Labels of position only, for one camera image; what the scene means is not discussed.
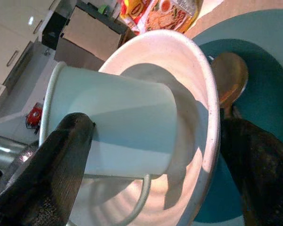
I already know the teal round plate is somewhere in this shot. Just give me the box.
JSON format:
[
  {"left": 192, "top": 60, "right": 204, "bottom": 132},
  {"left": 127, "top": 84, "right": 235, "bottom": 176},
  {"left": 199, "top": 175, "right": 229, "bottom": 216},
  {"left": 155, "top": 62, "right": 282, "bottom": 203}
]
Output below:
[{"left": 186, "top": 9, "right": 283, "bottom": 226}]

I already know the white speckled bowl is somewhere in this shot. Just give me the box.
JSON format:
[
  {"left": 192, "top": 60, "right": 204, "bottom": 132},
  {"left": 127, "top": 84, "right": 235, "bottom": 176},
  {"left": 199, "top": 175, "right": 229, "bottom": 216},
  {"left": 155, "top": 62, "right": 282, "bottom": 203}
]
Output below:
[{"left": 68, "top": 29, "right": 221, "bottom": 226}]

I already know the pale enamel mug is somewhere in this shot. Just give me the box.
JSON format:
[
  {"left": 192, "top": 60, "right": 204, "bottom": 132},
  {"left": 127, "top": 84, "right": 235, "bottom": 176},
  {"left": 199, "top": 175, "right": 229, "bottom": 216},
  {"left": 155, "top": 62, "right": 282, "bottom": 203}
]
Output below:
[{"left": 39, "top": 61, "right": 180, "bottom": 226}]

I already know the red black tool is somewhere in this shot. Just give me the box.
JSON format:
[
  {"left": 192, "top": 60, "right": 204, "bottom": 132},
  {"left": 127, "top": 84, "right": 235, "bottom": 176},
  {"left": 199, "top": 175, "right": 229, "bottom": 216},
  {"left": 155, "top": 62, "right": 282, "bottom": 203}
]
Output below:
[{"left": 25, "top": 102, "right": 43, "bottom": 135}]

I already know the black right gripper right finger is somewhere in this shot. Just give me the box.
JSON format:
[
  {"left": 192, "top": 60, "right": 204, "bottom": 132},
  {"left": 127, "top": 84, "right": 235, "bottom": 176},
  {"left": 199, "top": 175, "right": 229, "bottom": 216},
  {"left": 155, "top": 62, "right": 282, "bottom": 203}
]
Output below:
[{"left": 219, "top": 105, "right": 283, "bottom": 226}]

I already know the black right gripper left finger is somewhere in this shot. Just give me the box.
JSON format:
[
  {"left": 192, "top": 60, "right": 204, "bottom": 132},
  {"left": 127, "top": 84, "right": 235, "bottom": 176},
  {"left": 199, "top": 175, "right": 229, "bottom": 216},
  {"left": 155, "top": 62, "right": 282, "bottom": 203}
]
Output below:
[{"left": 0, "top": 112, "right": 96, "bottom": 226}]

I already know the small green object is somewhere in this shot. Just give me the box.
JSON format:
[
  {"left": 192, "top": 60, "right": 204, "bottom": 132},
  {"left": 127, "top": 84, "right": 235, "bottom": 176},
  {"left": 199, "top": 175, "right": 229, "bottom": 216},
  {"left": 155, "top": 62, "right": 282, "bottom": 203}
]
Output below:
[{"left": 98, "top": 4, "right": 110, "bottom": 16}]

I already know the gold metal spoon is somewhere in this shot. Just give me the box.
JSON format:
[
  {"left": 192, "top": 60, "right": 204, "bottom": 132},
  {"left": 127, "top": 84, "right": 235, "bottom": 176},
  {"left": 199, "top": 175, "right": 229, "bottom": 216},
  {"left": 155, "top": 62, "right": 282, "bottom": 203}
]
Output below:
[{"left": 211, "top": 51, "right": 250, "bottom": 113}]

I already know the printed instant noodle packet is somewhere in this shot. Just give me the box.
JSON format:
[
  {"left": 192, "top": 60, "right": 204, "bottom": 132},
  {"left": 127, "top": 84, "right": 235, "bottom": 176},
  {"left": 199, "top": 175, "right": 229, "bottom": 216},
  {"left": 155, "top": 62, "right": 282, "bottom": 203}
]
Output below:
[{"left": 143, "top": 0, "right": 200, "bottom": 33}]

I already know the brown cardboard box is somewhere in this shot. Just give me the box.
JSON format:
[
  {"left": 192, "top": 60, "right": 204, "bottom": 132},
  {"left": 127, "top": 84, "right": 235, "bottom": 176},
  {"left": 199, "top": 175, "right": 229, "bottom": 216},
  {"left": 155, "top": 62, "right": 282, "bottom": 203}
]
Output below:
[{"left": 54, "top": 6, "right": 135, "bottom": 69}]

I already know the white kitchen cabinet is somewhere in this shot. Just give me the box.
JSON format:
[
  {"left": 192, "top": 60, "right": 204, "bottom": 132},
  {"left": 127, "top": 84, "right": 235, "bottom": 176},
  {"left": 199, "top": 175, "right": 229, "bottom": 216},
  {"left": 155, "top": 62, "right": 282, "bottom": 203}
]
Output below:
[{"left": 0, "top": 0, "right": 62, "bottom": 118}]

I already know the yellow red snack packet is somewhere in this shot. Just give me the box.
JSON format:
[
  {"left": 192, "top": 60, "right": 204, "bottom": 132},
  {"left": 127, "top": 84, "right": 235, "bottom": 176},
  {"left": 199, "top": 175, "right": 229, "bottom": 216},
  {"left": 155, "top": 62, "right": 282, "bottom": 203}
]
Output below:
[{"left": 119, "top": 0, "right": 154, "bottom": 32}]

